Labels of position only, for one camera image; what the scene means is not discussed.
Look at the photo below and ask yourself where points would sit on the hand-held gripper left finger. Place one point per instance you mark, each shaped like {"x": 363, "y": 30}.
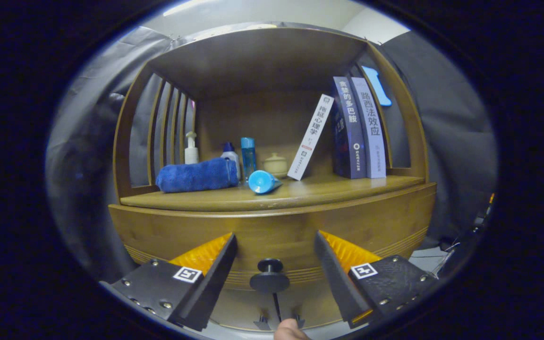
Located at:
{"x": 206, "y": 288}

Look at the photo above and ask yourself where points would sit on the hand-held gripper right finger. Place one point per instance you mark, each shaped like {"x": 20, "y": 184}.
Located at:
{"x": 338, "y": 283}

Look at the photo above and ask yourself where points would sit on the blue and white tube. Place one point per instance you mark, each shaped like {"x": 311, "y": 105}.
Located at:
{"x": 261, "y": 182}

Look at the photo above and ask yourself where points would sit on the wooden cabinet door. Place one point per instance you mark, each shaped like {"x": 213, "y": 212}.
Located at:
{"x": 314, "y": 307}
{"x": 239, "y": 307}

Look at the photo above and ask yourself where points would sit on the wooden countertop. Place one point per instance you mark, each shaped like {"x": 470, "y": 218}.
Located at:
{"x": 328, "y": 189}

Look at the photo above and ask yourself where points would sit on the wooden cabinet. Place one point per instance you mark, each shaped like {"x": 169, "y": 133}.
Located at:
{"x": 253, "y": 61}

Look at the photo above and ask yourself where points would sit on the blue rolled towel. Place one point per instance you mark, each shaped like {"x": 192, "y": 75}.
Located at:
{"x": 196, "y": 175}

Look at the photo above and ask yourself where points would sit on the cream lidded teacup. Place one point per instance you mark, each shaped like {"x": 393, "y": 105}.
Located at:
{"x": 276, "y": 165}

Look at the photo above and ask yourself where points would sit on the white pump bottle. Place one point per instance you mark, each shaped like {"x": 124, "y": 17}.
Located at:
{"x": 191, "y": 153}

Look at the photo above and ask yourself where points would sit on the white bottle with blue cap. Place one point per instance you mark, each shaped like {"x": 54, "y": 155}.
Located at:
{"x": 228, "y": 153}

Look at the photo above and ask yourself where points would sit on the clear blue bottle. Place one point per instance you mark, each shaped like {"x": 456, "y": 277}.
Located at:
{"x": 248, "y": 158}

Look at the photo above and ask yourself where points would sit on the dark blue book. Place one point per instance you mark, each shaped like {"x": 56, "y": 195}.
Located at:
{"x": 350, "y": 137}

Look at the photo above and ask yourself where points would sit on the pale lavender book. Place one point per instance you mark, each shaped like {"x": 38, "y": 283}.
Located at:
{"x": 371, "y": 137}

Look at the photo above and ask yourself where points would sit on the white book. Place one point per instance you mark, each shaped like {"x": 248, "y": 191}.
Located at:
{"x": 312, "y": 134}

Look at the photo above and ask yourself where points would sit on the dark device with orange part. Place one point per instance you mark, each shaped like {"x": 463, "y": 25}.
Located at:
{"x": 490, "y": 198}

